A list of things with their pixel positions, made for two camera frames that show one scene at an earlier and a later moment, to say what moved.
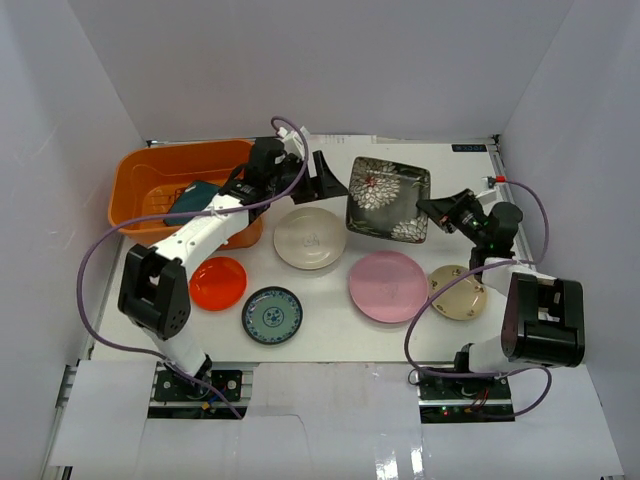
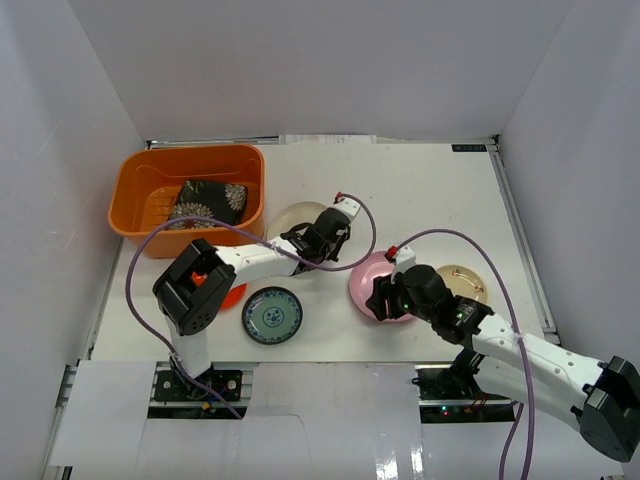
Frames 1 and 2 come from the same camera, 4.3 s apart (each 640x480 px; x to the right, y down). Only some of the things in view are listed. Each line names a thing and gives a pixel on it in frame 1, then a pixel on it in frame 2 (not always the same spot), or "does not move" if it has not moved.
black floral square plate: x=382 y=201 -> x=215 y=200
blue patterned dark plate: x=272 y=315 does not move
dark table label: x=469 y=147 does not move
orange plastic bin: x=148 y=179 does not move
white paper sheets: x=342 y=140 does not move
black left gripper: x=305 y=183 -> x=304 y=242
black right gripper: x=444 y=207 -> x=385 y=289
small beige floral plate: x=463 y=299 does not move
